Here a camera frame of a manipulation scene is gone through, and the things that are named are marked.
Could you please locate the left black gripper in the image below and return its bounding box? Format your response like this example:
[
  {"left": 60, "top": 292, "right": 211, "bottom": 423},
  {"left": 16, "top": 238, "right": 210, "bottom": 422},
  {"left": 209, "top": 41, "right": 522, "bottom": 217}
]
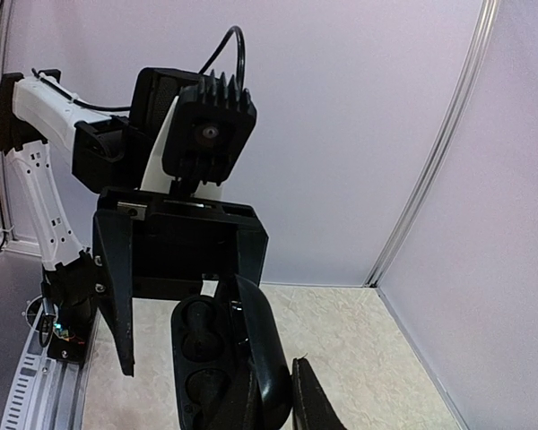
[{"left": 93, "top": 187, "right": 269, "bottom": 376}]

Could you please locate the black earbud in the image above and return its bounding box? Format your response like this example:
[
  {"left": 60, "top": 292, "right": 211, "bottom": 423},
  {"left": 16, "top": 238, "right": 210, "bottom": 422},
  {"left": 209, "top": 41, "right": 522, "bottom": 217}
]
[{"left": 186, "top": 369, "right": 229, "bottom": 416}]

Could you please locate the aluminium front rail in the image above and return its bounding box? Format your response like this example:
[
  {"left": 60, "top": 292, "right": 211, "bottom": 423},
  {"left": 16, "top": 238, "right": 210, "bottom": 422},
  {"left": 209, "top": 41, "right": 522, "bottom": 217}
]
[{"left": 0, "top": 321, "right": 93, "bottom": 430}]

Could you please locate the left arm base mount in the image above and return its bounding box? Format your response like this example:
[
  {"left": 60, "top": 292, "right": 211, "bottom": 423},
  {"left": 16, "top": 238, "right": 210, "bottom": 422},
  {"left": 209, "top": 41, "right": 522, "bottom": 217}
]
[{"left": 38, "top": 254, "right": 97, "bottom": 366}]

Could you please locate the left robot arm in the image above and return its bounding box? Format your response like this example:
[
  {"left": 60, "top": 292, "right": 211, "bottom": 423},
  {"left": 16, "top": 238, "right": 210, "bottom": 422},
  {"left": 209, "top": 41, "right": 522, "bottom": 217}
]
[{"left": 0, "top": 67, "right": 268, "bottom": 375}]

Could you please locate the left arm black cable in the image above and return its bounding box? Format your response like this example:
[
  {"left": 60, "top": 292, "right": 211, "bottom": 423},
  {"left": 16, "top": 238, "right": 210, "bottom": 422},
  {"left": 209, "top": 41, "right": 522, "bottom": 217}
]
[{"left": 33, "top": 25, "right": 247, "bottom": 111}]

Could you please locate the black oval charging case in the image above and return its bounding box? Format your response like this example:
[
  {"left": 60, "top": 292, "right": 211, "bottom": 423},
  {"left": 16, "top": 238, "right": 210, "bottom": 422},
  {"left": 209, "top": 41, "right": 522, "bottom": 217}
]
[{"left": 171, "top": 275, "right": 292, "bottom": 429}]

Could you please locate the left aluminium frame post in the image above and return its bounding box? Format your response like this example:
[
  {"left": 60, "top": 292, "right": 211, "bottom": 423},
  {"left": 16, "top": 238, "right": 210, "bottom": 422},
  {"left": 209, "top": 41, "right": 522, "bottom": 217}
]
[{"left": 363, "top": 0, "right": 500, "bottom": 288}]

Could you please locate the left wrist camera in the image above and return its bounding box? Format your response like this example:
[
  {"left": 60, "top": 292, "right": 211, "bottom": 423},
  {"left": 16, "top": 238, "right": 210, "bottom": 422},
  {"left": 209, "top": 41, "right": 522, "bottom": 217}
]
[{"left": 140, "top": 73, "right": 257, "bottom": 199}]

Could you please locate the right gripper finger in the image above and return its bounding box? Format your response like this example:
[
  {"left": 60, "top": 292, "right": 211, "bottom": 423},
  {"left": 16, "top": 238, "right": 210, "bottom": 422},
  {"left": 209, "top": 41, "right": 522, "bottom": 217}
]
[{"left": 292, "top": 357, "right": 345, "bottom": 430}]

